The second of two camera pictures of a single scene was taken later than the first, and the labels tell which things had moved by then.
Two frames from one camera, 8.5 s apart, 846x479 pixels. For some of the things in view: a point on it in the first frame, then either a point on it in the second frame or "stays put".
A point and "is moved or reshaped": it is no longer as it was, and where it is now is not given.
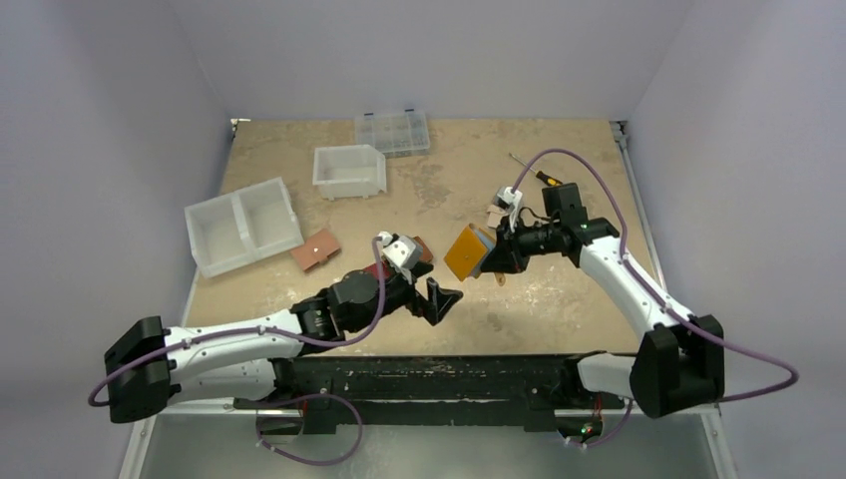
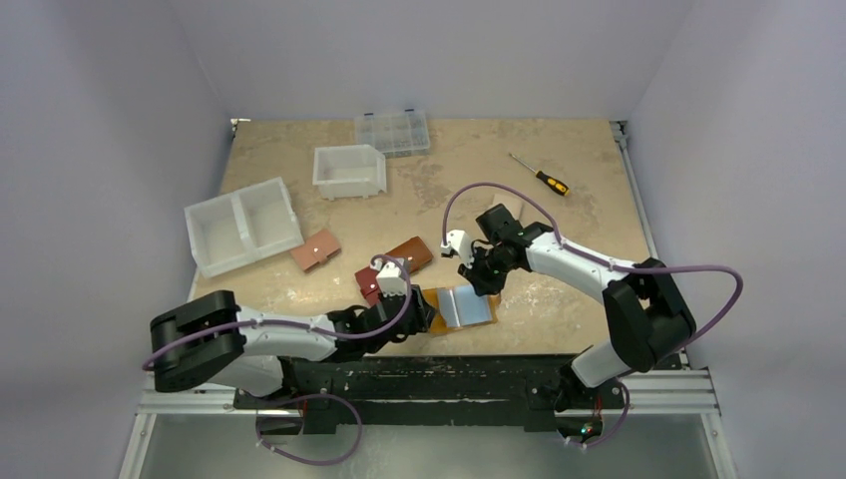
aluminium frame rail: (211, 406) stays put
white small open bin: (354, 171) stays put
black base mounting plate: (426, 389) stays put
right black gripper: (504, 247) → (481, 274)
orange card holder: (466, 253) is moved or reshaped
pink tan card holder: (315, 249) stays put
